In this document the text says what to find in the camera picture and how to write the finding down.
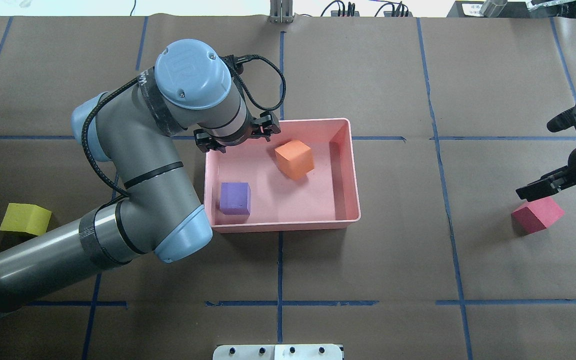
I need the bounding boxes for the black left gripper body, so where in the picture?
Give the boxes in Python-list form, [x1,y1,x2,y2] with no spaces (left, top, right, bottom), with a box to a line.
[208,54,255,147]

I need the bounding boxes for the silver metal cylinder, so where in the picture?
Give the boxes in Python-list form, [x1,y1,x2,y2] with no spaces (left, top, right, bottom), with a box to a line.
[478,0,508,18]

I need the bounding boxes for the black box with label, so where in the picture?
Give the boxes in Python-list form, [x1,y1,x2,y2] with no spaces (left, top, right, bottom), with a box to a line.
[445,0,531,19]

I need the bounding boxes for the aluminium frame post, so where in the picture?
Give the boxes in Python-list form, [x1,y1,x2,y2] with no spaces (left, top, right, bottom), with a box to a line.
[268,0,295,24]

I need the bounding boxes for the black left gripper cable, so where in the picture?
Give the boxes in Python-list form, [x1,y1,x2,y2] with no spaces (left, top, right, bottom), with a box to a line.
[80,54,287,198]

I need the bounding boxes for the yellow-green foam block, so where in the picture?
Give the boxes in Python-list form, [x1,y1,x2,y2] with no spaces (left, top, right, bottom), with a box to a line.
[0,203,53,236]

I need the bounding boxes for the purple foam block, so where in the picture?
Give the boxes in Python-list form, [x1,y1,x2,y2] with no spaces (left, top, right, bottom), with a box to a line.
[219,182,252,215]

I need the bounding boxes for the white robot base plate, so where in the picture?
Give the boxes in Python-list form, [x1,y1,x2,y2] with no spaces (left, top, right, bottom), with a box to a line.
[212,343,345,360]

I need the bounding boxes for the red foam block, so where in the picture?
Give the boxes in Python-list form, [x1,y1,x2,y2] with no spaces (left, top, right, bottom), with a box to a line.
[510,196,566,234]

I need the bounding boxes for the black power connector left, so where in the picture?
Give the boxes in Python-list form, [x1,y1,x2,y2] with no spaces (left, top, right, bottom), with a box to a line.
[320,0,361,18]

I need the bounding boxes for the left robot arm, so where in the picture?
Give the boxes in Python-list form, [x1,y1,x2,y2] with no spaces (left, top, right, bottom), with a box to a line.
[0,39,286,317]

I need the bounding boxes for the orange foam block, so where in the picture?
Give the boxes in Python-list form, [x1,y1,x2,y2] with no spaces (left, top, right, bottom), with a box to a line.
[274,139,315,181]

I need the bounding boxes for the pink plastic bin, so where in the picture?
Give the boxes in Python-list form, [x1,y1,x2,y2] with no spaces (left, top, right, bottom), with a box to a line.
[204,118,361,234]

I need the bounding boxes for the black power connector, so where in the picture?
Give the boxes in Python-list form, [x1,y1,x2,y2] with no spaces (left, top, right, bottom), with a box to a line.
[320,0,361,18]
[374,0,413,18]

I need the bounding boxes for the brown paper table cover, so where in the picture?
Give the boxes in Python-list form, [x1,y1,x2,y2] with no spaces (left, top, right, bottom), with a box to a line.
[0,14,576,360]

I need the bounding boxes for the black power connector right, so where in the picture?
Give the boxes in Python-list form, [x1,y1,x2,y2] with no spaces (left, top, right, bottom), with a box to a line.
[374,0,413,18]

